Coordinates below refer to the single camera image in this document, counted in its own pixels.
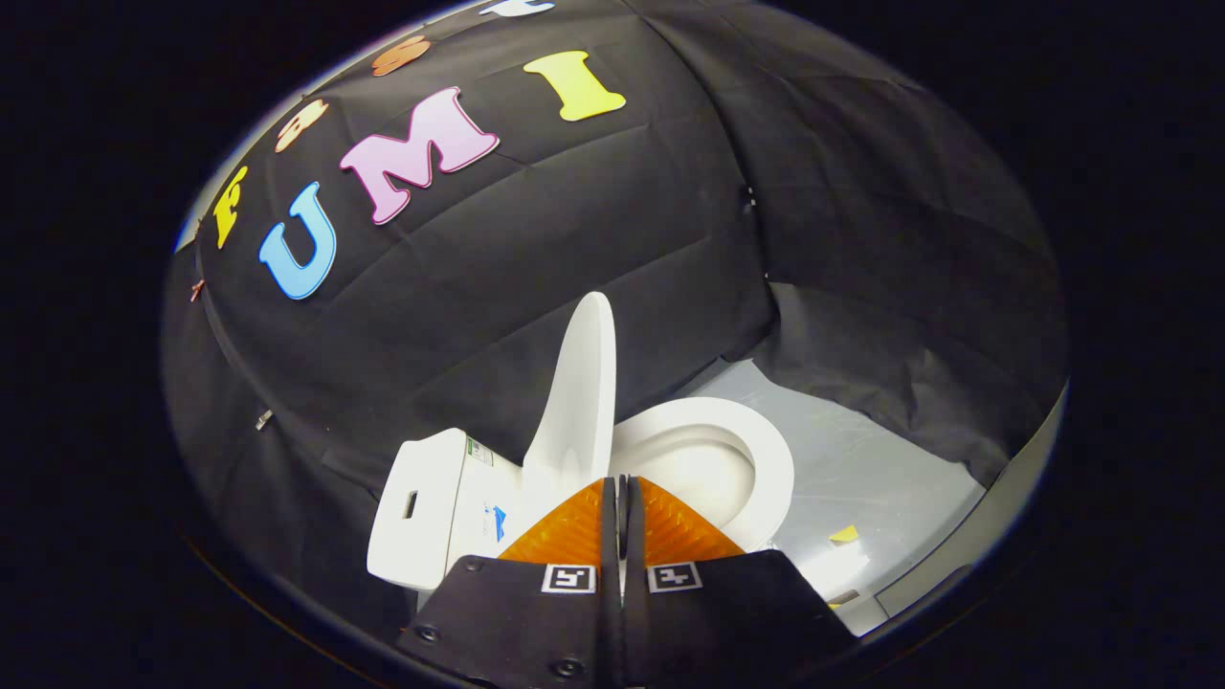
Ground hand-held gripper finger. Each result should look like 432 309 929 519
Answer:
395 476 623 689
622 475 859 689

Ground white toilet lid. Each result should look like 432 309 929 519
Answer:
522 292 618 499

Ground white toilet body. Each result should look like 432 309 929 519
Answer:
367 397 795 613

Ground black backdrop cloth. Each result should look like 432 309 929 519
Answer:
161 0 1070 642

